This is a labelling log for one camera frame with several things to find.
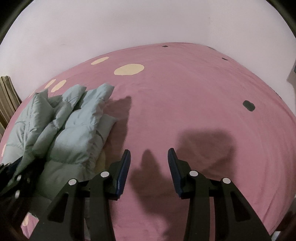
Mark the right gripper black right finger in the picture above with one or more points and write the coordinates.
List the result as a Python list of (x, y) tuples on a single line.
[(211, 201)]

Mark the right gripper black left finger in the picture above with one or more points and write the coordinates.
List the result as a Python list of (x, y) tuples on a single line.
[(64, 218)]

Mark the light blue puffer jacket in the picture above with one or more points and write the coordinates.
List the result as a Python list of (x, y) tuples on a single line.
[(67, 132)]

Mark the pink dotted bed sheet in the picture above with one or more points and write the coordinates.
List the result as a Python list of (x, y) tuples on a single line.
[(218, 116)]

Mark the striped brown pillow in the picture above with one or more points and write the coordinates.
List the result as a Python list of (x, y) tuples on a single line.
[(9, 102)]

